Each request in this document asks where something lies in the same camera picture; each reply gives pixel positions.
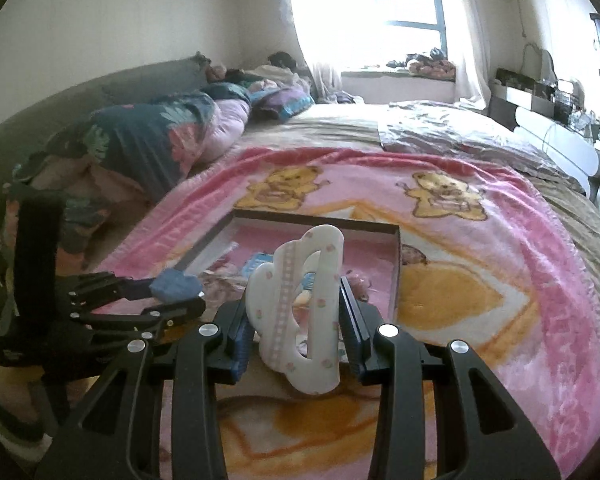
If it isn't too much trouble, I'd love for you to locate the dark cluttered storage rack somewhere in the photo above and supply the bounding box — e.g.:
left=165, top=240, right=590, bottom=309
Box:
left=487, top=67, right=586, bottom=126

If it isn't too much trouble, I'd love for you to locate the dark cloth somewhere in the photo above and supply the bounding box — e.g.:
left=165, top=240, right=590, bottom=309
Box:
left=267, top=51, right=306, bottom=73

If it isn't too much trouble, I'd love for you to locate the small clear plastic bag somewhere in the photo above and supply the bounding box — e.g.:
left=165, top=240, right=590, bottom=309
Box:
left=190, top=240, right=241, bottom=276

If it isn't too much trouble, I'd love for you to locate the shallow cardboard box tray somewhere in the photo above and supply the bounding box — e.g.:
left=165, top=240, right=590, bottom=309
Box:
left=177, top=209, right=403, bottom=326

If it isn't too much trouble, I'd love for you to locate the white cloud-shaped puzzle piece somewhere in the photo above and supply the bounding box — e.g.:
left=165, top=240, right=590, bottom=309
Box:
left=245, top=224, right=346, bottom=397

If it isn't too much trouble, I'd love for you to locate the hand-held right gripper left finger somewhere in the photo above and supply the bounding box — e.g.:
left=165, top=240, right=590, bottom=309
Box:
left=35, top=287, right=253, bottom=480

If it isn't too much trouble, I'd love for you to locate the person's left forearm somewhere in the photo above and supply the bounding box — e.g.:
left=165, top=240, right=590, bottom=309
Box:
left=0, top=350, right=56, bottom=461

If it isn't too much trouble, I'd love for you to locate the pile of clothes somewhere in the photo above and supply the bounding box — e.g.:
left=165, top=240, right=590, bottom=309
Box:
left=385, top=47, right=456, bottom=80

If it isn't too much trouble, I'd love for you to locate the white sheer curtain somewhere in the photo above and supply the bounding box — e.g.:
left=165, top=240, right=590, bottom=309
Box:
left=440, top=0, right=491, bottom=106
left=280, top=0, right=346, bottom=103

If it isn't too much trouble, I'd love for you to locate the white bed footboard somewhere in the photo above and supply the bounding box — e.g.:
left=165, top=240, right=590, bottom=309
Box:
left=512, top=105, right=600, bottom=198

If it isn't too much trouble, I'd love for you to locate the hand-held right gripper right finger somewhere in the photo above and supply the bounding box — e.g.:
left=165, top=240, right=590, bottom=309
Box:
left=337, top=276, right=563, bottom=480

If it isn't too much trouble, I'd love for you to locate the dark floral quilt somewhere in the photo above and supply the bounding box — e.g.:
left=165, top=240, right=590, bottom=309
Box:
left=0, top=77, right=321, bottom=271

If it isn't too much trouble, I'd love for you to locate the lilac satin sheet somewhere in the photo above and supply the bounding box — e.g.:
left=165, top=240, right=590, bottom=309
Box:
left=377, top=100, right=586, bottom=196

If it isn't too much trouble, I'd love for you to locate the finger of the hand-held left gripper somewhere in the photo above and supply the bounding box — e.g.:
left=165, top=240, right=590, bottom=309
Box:
left=67, top=271, right=156, bottom=315
left=71, top=296, right=207, bottom=345

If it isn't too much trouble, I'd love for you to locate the purple blue pillow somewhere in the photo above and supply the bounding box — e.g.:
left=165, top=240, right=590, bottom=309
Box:
left=252, top=85, right=316, bottom=123

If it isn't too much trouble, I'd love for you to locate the pink bear print blanket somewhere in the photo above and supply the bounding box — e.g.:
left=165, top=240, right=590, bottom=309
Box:
left=87, top=147, right=600, bottom=480

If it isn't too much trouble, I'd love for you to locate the grey padded headboard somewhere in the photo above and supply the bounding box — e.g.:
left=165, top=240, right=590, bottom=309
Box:
left=0, top=55, right=216, bottom=171

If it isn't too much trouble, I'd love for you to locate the arched vanity mirror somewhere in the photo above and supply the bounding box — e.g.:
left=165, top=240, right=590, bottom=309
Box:
left=522, top=42, right=556, bottom=83

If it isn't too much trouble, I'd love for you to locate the small blue jewelry box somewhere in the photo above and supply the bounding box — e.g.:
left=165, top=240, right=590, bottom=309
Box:
left=150, top=269, right=204, bottom=306

